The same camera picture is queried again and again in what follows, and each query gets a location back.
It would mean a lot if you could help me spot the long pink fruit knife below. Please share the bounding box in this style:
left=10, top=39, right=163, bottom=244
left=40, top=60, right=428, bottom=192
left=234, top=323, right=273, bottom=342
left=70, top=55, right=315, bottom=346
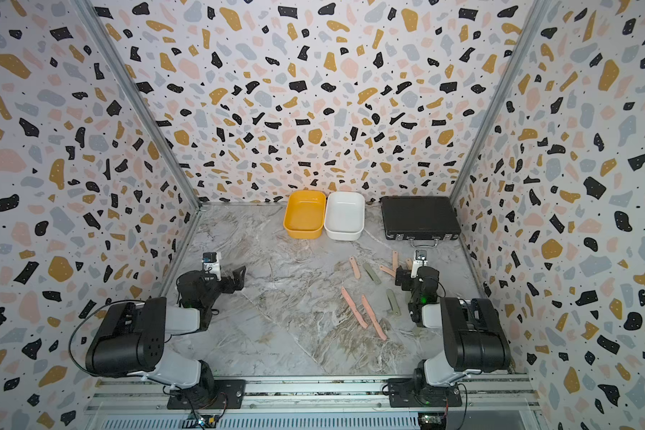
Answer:
left=341, top=287, right=368, bottom=329

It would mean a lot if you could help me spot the yellow storage box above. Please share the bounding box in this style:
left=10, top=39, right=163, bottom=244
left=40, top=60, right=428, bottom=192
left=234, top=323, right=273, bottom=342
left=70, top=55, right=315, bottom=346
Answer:
left=283, top=190, right=326, bottom=239

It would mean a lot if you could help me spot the white storage box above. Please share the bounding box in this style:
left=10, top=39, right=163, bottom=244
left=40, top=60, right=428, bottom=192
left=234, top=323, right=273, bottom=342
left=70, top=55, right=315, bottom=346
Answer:
left=324, top=192, right=365, bottom=241

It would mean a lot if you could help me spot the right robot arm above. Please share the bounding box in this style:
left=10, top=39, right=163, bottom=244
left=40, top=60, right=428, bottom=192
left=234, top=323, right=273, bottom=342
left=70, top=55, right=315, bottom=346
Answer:
left=389, top=265, right=512, bottom=403

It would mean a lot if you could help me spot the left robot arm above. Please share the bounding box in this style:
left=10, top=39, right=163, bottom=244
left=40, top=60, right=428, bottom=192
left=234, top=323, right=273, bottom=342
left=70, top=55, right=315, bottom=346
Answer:
left=77, top=265, right=247, bottom=410

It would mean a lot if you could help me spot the green folding knife lower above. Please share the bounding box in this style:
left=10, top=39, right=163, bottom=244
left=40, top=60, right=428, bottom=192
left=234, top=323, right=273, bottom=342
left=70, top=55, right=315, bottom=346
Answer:
left=386, top=288, right=401, bottom=316

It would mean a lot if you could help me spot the green folding knife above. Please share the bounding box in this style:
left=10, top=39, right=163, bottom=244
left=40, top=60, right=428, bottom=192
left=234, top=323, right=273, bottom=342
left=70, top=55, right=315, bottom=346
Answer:
left=386, top=288, right=401, bottom=316
left=363, top=263, right=382, bottom=285

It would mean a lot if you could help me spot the pink folding knife angled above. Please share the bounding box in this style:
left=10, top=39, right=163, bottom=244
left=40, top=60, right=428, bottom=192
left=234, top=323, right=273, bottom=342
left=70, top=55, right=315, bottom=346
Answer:
left=379, top=265, right=396, bottom=278

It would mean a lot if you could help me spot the pink folding knife upright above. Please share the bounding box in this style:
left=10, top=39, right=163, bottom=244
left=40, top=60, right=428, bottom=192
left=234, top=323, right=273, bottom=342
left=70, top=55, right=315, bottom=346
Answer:
left=392, top=251, right=400, bottom=272

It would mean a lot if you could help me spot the green folding knife centre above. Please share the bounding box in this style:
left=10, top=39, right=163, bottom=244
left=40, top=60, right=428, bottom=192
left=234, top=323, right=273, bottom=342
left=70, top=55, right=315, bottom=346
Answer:
left=363, top=263, right=382, bottom=285

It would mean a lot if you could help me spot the black carrying case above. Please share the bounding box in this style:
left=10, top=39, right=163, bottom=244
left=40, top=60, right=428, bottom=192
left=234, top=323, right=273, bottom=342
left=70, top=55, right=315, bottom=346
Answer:
left=380, top=196, right=462, bottom=241

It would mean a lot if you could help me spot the pink folding knife left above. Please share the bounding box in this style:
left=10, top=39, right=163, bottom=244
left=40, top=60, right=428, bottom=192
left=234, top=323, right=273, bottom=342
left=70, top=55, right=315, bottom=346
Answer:
left=349, top=256, right=361, bottom=280

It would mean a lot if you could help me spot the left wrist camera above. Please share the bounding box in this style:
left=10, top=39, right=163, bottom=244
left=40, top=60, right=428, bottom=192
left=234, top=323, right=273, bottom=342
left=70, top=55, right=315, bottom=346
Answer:
left=202, top=252, right=221, bottom=281

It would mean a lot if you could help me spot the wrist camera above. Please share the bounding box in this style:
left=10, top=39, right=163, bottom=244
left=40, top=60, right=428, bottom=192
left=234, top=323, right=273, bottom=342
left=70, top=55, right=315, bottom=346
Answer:
left=202, top=252, right=221, bottom=281
left=412, top=249, right=427, bottom=269

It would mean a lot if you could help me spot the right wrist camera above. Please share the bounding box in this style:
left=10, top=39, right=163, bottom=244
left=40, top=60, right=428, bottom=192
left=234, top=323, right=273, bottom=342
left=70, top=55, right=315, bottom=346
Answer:
left=412, top=249, right=427, bottom=269

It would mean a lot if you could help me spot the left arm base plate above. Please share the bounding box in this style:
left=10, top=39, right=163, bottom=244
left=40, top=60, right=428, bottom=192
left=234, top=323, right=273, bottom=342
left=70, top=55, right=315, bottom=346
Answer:
left=167, top=379, right=247, bottom=410

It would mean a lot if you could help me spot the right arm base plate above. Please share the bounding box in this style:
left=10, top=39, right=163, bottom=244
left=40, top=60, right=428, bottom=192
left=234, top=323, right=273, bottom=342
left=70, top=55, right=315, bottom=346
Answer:
left=384, top=378, right=462, bottom=408

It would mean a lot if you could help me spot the circuit board with wires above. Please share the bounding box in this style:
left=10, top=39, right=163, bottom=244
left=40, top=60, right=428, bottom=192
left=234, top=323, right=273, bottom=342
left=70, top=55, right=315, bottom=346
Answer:
left=193, top=413, right=218, bottom=429

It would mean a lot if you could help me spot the aluminium mounting rail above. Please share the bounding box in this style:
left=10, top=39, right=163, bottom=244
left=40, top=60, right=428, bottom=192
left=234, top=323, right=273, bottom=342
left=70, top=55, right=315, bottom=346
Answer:
left=84, top=374, right=548, bottom=429

